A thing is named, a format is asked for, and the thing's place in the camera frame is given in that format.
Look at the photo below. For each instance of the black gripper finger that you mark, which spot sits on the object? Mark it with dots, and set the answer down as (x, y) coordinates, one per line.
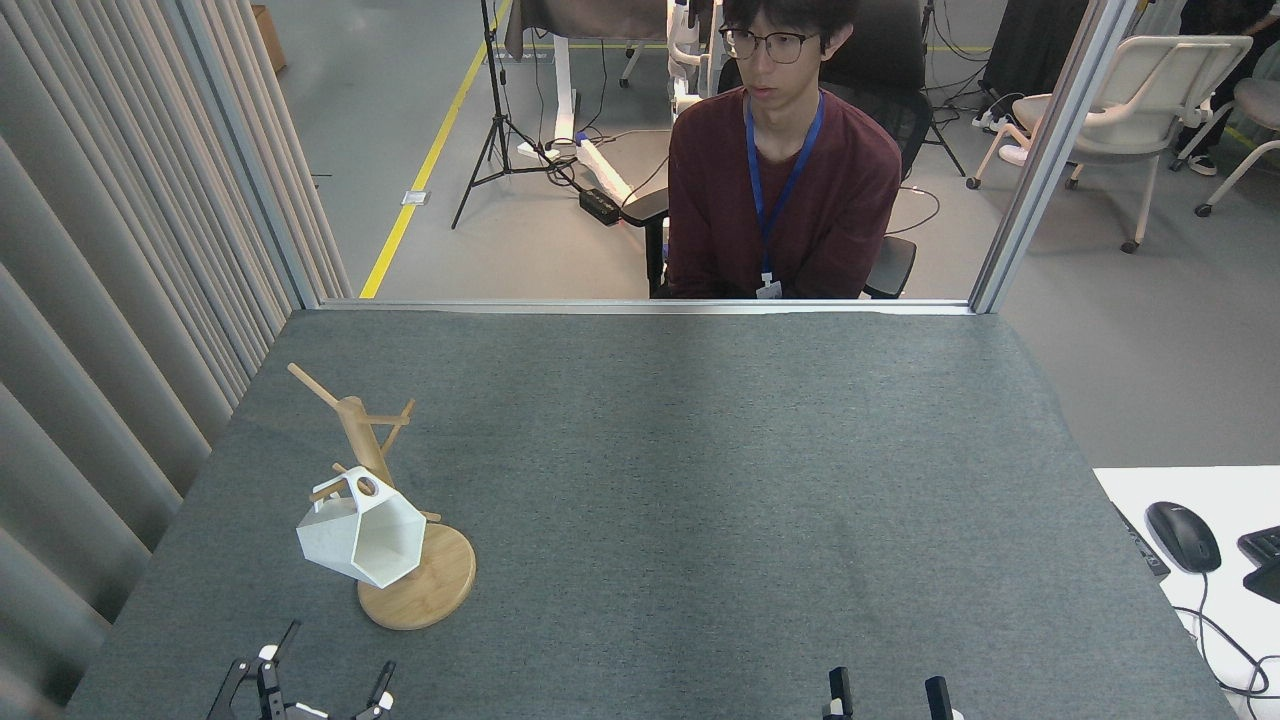
(840, 690)
(265, 685)
(380, 690)
(940, 700)

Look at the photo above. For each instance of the white hexagonal cup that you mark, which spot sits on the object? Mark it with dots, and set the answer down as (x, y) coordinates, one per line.
(365, 540)

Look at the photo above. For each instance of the wooden cup storage rack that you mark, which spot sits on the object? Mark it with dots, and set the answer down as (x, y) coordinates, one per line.
(425, 590)

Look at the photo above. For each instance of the flat black device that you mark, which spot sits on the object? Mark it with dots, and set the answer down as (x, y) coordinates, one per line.
(1142, 545)

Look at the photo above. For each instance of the black computer mouse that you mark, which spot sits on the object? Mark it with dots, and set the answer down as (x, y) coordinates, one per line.
(1183, 537)

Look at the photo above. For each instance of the black keyboard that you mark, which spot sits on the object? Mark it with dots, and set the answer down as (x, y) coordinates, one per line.
(1262, 565)

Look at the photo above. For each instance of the white id badge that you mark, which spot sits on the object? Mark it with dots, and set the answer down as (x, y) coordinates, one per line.
(768, 290)

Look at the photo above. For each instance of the beige pleated curtain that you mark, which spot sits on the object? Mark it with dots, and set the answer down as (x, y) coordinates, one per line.
(110, 300)

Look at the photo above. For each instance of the metal floor plate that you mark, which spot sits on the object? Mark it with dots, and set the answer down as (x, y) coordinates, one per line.
(416, 198)

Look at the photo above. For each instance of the person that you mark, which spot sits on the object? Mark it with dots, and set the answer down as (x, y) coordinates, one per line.
(720, 210)
(1215, 60)

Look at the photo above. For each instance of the black power strip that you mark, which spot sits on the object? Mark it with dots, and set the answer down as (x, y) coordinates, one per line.
(600, 206)

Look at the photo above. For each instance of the white power strip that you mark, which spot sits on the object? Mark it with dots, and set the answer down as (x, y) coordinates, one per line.
(990, 120)

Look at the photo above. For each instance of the black office chair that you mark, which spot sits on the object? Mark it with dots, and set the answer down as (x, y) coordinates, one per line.
(890, 100)

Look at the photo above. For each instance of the white desk leg stand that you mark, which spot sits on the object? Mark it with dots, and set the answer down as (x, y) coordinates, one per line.
(565, 90)

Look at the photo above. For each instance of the white office chair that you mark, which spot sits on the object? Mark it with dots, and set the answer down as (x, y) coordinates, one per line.
(1140, 95)

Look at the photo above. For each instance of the cardboard box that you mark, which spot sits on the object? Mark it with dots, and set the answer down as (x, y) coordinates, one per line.
(270, 38)

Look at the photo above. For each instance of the person's glasses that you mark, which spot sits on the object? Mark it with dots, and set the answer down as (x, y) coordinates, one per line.
(780, 45)

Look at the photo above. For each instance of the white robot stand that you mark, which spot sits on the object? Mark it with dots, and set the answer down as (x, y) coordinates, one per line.
(685, 60)

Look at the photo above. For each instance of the grey seat white chair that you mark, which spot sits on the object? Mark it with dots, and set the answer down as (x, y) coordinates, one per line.
(1255, 105)

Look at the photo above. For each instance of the silver frame rail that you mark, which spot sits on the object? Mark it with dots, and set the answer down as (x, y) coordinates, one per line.
(600, 306)

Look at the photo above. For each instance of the silver frame post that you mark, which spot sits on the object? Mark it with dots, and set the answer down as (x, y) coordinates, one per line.
(1050, 150)
(250, 160)

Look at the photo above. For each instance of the black camera tripod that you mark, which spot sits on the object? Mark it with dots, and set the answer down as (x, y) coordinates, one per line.
(497, 120)

